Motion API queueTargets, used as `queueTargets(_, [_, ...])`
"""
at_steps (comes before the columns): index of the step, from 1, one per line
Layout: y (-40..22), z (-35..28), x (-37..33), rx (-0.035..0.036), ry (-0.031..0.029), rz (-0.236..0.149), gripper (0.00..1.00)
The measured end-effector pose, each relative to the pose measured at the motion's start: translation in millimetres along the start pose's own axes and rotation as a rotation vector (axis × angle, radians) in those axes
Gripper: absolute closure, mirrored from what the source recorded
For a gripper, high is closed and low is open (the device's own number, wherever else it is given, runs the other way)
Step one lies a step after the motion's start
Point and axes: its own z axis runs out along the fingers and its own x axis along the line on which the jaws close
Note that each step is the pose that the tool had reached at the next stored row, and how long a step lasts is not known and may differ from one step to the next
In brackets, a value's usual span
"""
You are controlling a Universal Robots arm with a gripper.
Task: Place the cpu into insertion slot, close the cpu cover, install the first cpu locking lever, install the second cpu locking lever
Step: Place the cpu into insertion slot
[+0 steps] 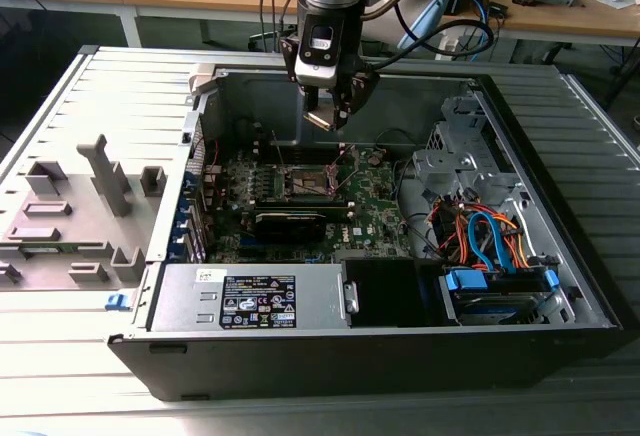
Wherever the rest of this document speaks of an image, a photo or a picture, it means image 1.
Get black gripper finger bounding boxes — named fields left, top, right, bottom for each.
left=279, top=36, right=321, bottom=114
left=332, top=70, right=382, bottom=131

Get silver CPU green edge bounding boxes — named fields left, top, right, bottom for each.
left=302, top=108, right=336, bottom=133

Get CPU socket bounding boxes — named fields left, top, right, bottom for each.
left=283, top=163, right=347, bottom=198

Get grey metal drive cage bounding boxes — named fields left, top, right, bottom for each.
left=410, top=95, right=521, bottom=207

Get green motherboard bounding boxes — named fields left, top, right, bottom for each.
left=202, top=144, right=417, bottom=265

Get green RAM stick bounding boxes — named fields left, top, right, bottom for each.
left=22, top=241, right=66, bottom=257
left=253, top=197, right=350, bottom=223

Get black graphics card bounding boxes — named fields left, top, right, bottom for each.
left=252, top=209, right=327, bottom=246

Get blue disk carrier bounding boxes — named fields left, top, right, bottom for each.
left=439, top=265, right=560, bottom=325

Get grey parts rack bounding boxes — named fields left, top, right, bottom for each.
left=0, top=133, right=169, bottom=293

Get silver hard disk drive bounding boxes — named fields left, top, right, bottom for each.
left=452, top=291, right=546, bottom=327

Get grey power supply unit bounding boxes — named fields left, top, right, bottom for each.
left=147, top=261, right=351, bottom=333

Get black grey PC case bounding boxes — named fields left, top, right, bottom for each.
left=107, top=63, right=626, bottom=402

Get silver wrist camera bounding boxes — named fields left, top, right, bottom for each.
left=293, top=14, right=347, bottom=87

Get thin black wire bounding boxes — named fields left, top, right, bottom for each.
left=372, top=127, right=420, bottom=152

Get metal socket cover frame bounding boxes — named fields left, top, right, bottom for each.
left=329, top=144, right=362, bottom=193

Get red orange power wires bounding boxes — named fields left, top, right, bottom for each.
left=427, top=198, right=474, bottom=257

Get blue SATA cable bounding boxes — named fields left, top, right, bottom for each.
left=467, top=209, right=516, bottom=273

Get orange SATA cable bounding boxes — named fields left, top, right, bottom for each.
left=492, top=208, right=532, bottom=270

